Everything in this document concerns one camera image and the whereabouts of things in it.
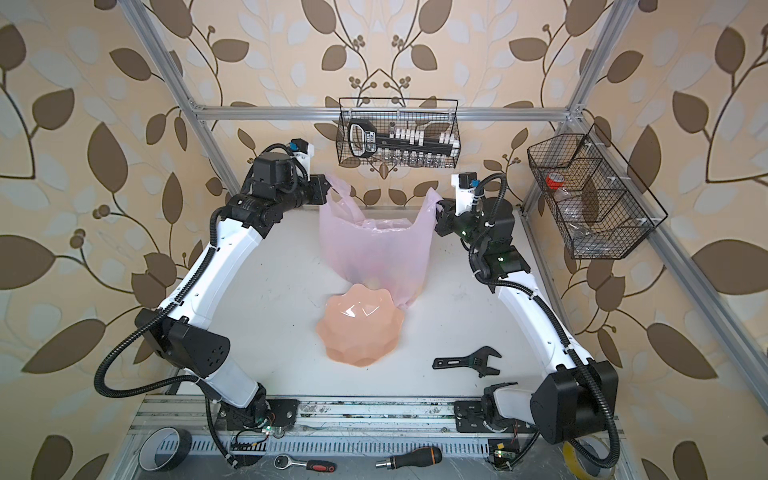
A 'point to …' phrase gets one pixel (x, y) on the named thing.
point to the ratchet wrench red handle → (283, 461)
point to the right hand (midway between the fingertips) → (433, 200)
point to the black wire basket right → (600, 208)
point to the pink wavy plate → (360, 325)
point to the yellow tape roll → (583, 467)
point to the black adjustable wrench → (477, 361)
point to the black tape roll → (164, 448)
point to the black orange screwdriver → (422, 456)
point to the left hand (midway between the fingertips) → (331, 175)
